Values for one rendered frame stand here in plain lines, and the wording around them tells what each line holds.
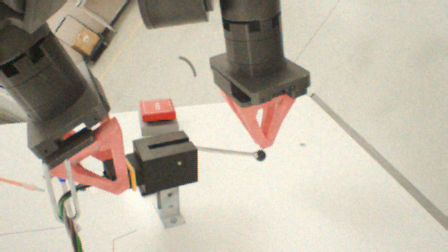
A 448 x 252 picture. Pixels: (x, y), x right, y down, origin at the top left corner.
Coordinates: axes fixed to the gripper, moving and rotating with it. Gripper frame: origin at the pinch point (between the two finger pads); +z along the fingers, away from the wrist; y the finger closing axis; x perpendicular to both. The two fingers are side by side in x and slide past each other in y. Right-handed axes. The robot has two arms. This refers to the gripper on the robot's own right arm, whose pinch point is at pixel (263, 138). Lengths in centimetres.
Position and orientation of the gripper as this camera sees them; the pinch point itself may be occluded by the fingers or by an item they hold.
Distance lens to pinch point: 45.3
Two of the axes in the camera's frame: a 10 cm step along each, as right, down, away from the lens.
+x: 9.0, -3.3, 2.9
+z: 1.3, 8.3, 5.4
